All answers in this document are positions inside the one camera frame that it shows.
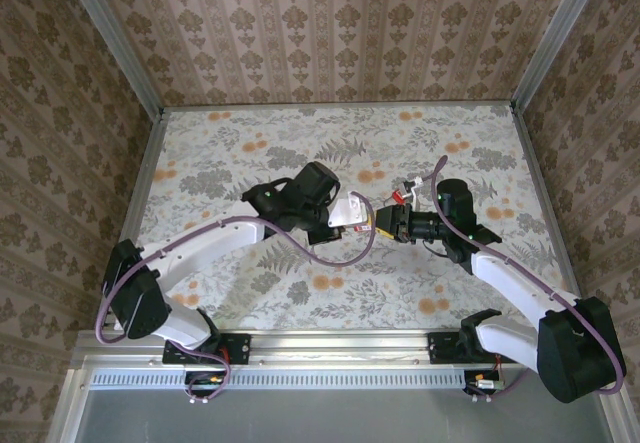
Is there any floral table cloth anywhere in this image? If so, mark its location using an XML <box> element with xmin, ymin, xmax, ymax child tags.
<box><xmin>122</xmin><ymin>105</ymin><xmax>574</xmax><ymax>334</ymax></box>

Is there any grey metal panel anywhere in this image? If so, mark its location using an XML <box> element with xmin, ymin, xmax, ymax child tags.
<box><xmin>74</xmin><ymin>387</ymin><xmax>614</xmax><ymax>443</ymax></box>

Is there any thin black cable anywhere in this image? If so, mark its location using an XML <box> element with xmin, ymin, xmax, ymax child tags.
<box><xmin>428</xmin><ymin>240</ymin><xmax>454</xmax><ymax>262</ymax></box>

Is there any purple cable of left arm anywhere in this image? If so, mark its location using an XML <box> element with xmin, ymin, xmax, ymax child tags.
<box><xmin>94</xmin><ymin>190</ymin><xmax>376</xmax><ymax>407</ymax></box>

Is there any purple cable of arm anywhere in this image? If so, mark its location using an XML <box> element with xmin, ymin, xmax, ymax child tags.
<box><xmin>419</xmin><ymin>155</ymin><xmax>629</xmax><ymax>405</ymax></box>
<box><xmin>94</xmin><ymin>190</ymin><xmax>376</xmax><ymax>407</ymax></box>

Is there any aluminium table side rail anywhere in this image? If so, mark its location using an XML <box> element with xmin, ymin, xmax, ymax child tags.
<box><xmin>118</xmin><ymin>107</ymin><xmax>169</xmax><ymax>257</ymax></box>
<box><xmin>509</xmin><ymin>104</ymin><xmax>589</xmax><ymax>309</ymax></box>

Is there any thin aluminium table edge rail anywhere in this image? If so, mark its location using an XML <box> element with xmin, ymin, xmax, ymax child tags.
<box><xmin>162</xmin><ymin>102</ymin><xmax>516</xmax><ymax>112</ymax></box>

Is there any aluminium base rail extrusion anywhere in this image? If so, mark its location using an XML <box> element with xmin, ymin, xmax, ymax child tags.
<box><xmin>219</xmin><ymin>330</ymin><xmax>541</xmax><ymax>362</ymax></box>

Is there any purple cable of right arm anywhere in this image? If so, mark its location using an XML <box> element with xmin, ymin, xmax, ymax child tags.
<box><xmin>419</xmin><ymin>155</ymin><xmax>629</xmax><ymax>405</ymax></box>

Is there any slotted grey cable duct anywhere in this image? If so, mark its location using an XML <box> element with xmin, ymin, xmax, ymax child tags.
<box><xmin>89</xmin><ymin>368</ymin><xmax>471</xmax><ymax>390</ymax></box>

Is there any aluminium frame post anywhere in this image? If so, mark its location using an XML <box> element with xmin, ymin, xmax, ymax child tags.
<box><xmin>508</xmin><ymin>0</ymin><xmax>615</xmax><ymax>112</ymax></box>
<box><xmin>55</xmin><ymin>0</ymin><xmax>167</xmax><ymax>117</ymax></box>

